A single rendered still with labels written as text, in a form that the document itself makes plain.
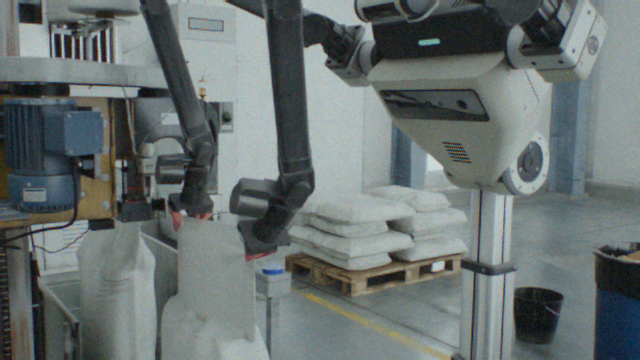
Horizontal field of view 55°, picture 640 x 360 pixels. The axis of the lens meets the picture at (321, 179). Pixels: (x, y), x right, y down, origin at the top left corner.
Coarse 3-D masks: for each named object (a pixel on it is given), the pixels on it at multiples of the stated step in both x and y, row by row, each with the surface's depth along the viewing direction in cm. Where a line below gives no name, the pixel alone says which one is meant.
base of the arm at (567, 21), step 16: (560, 0) 105; (576, 0) 107; (544, 16) 104; (560, 16) 104; (576, 16) 107; (528, 32) 108; (544, 32) 106; (560, 32) 106; (528, 48) 111; (544, 48) 107; (560, 48) 105
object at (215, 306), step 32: (192, 224) 162; (224, 224) 154; (192, 256) 144; (224, 256) 136; (192, 288) 145; (224, 288) 137; (192, 320) 145; (224, 320) 138; (192, 352) 140; (224, 352) 133; (256, 352) 137
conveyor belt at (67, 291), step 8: (72, 280) 329; (56, 288) 314; (64, 288) 314; (72, 288) 315; (64, 296) 301; (72, 296) 302; (64, 304) 290; (72, 304) 290; (72, 312) 279; (80, 312) 279; (80, 320) 269; (80, 328) 259
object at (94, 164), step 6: (78, 108) 146; (84, 108) 142; (90, 108) 137; (96, 108) 137; (84, 156) 144; (90, 156) 140; (96, 156) 137; (84, 162) 137; (90, 162) 138; (96, 162) 138; (78, 168) 149; (84, 168) 137; (90, 168) 138; (96, 168) 138; (84, 174) 145; (90, 174) 141; (96, 174) 138
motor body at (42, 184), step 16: (16, 112) 131; (32, 112) 130; (16, 128) 131; (32, 128) 131; (16, 144) 131; (32, 144) 131; (16, 160) 131; (32, 160) 132; (48, 160) 133; (64, 160) 135; (16, 176) 132; (32, 176) 131; (48, 176) 132; (64, 176) 134; (80, 176) 140; (16, 192) 132; (32, 192) 131; (48, 192) 132; (64, 192) 134; (80, 192) 140; (16, 208) 134; (32, 208) 132; (48, 208) 133; (64, 208) 136
